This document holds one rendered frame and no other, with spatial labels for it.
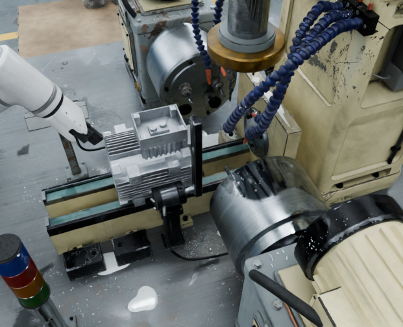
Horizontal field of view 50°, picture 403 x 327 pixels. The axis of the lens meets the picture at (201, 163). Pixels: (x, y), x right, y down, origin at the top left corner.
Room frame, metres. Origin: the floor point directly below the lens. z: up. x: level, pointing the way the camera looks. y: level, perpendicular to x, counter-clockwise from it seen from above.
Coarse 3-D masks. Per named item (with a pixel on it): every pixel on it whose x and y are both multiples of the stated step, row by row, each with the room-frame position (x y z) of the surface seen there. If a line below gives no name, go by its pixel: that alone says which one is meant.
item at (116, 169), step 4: (104, 132) 0.80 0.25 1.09; (108, 132) 0.81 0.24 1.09; (184, 148) 0.75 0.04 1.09; (188, 148) 0.75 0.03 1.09; (180, 152) 0.75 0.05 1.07; (184, 152) 0.74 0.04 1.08; (188, 152) 0.74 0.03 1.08; (184, 156) 0.73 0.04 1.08; (188, 156) 0.73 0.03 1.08; (116, 164) 0.69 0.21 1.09; (112, 168) 0.68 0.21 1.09; (116, 168) 0.69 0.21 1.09; (120, 168) 0.69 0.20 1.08; (112, 172) 0.68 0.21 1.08; (116, 172) 0.68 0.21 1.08; (120, 172) 0.68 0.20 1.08; (120, 204) 0.67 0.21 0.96
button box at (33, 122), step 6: (78, 102) 0.93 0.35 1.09; (84, 102) 0.94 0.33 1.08; (84, 108) 0.92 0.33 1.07; (24, 114) 0.88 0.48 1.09; (30, 114) 0.89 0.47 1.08; (84, 114) 0.91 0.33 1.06; (30, 120) 0.88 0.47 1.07; (36, 120) 0.88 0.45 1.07; (42, 120) 0.88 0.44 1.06; (30, 126) 0.87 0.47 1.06; (36, 126) 0.87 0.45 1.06; (42, 126) 0.87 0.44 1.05; (48, 126) 0.87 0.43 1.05
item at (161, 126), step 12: (156, 108) 0.84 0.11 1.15; (168, 108) 0.85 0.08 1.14; (132, 120) 0.80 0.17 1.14; (144, 120) 0.82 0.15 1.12; (156, 120) 0.83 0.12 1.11; (168, 120) 0.83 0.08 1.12; (180, 120) 0.80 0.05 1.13; (144, 132) 0.78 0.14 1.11; (156, 132) 0.77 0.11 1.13; (168, 132) 0.75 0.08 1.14; (180, 132) 0.76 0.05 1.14; (144, 144) 0.73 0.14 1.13; (156, 144) 0.74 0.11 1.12; (168, 144) 0.74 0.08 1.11; (180, 144) 0.75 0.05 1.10; (144, 156) 0.73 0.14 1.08; (156, 156) 0.73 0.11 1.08
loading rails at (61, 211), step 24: (240, 144) 0.93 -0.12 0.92; (216, 168) 0.88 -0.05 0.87; (48, 192) 0.74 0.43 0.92; (72, 192) 0.74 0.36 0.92; (96, 192) 0.76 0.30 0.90; (72, 216) 0.66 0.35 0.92; (96, 216) 0.66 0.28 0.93; (120, 216) 0.67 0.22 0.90; (144, 216) 0.70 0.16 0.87; (72, 240) 0.63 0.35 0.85; (96, 240) 0.65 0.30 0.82
